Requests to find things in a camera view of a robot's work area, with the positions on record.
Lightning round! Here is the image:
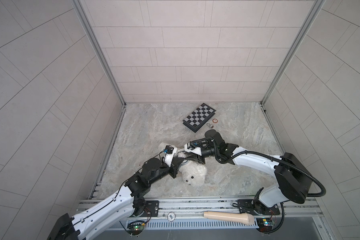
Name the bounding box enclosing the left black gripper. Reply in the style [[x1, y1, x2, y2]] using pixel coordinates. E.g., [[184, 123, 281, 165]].
[[146, 158, 185, 187]]

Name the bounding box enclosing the white teddy bear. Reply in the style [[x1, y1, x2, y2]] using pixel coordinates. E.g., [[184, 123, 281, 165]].
[[159, 142, 207, 187]]

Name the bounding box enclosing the blue white striped sweater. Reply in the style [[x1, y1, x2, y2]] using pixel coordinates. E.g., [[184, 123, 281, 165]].
[[180, 159, 193, 166]]

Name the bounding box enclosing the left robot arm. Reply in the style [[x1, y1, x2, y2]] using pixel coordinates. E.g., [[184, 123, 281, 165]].
[[47, 158, 185, 240]]

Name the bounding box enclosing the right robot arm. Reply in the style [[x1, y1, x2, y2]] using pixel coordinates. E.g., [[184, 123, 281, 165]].
[[185, 130, 312, 215]]

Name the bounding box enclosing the black folded chess board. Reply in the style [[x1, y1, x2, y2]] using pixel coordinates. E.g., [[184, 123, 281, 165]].
[[183, 103, 216, 133]]

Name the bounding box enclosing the white round knob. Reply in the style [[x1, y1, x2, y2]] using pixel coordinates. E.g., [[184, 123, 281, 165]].
[[167, 212, 176, 222]]

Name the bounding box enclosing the left green circuit board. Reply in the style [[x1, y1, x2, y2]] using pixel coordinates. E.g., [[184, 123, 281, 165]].
[[127, 220, 147, 236]]

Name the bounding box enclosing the green circuit board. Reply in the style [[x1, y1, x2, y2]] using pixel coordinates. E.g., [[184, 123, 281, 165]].
[[256, 218, 274, 233], [127, 220, 147, 236]]

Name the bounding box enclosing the right green circuit board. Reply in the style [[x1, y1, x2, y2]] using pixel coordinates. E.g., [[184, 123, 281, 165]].
[[256, 218, 274, 233]]

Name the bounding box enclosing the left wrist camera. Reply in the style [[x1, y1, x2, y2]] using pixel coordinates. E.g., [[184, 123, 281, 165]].
[[163, 145, 178, 167]]

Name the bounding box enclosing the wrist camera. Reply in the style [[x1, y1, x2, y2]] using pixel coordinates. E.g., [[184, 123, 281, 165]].
[[184, 142, 202, 156], [163, 145, 178, 167]]

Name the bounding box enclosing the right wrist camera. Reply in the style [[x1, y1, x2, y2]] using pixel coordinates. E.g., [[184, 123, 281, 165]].
[[184, 142, 202, 156]]

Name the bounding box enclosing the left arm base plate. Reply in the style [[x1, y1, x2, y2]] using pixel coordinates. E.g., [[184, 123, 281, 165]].
[[132, 201, 160, 218]]

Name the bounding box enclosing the aluminium mounting rail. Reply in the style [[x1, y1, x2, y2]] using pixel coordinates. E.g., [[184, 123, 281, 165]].
[[76, 196, 323, 221]]

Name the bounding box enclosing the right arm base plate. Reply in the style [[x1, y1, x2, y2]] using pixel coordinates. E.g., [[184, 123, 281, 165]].
[[237, 200, 281, 216]]

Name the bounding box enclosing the beige handle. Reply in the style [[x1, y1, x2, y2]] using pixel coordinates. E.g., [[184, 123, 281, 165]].
[[204, 211, 255, 226]]

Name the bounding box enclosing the black corrugated cable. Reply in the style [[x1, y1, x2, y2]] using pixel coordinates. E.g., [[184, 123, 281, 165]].
[[188, 137, 327, 198]]

